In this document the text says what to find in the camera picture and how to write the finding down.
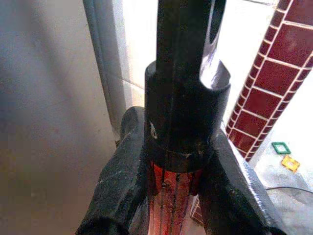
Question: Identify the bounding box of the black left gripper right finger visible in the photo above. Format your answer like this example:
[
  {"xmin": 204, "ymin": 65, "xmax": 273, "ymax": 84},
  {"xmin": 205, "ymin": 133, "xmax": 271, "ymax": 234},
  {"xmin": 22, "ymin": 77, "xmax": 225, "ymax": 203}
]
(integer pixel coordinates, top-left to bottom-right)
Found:
[{"xmin": 199, "ymin": 122, "xmax": 288, "ymax": 235}]

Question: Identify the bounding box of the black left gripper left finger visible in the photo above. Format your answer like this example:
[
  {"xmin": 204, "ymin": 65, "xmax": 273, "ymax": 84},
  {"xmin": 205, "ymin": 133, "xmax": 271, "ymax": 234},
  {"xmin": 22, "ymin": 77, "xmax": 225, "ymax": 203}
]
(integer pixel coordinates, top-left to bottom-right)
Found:
[{"xmin": 75, "ymin": 106, "xmax": 150, "ymax": 235}]

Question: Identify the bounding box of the black and red broom handle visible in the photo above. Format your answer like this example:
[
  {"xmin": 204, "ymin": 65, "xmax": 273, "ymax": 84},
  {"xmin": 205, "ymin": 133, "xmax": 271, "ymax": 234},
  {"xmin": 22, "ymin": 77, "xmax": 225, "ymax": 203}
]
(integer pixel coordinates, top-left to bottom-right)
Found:
[{"xmin": 143, "ymin": 0, "xmax": 232, "ymax": 235}]

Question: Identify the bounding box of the thin black cable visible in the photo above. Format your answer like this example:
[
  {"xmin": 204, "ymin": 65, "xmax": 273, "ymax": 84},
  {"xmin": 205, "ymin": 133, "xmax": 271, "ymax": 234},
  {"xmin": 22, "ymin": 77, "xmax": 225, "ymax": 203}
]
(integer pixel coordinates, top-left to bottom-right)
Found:
[{"xmin": 265, "ymin": 186, "xmax": 313, "ymax": 192}]

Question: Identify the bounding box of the yellow square frame tile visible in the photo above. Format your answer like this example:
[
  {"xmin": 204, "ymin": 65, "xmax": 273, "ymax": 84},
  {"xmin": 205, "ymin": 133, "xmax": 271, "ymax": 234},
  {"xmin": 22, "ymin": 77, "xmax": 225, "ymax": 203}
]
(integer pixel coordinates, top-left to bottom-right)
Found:
[{"xmin": 281, "ymin": 156, "xmax": 301, "ymax": 173}]

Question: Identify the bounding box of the green square frame tile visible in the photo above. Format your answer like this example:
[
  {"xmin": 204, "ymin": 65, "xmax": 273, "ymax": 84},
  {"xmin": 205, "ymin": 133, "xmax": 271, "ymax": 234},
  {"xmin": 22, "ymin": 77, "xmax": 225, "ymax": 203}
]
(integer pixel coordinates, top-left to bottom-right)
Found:
[{"xmin": 271, "ymin": 141, "xmax": 291, "ymax": 155}]

